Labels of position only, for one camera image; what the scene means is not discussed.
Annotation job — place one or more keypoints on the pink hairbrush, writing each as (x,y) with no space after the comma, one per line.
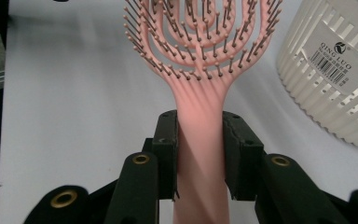
(200,124)

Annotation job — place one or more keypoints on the white table cover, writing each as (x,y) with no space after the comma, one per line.
(74,109)

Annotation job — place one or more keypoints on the white plastic basket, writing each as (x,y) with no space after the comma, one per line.
(332,71)

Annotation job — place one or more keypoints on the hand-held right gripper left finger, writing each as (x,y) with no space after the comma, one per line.
(167,155)

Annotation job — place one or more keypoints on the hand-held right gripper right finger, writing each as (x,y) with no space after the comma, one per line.
(240,155)

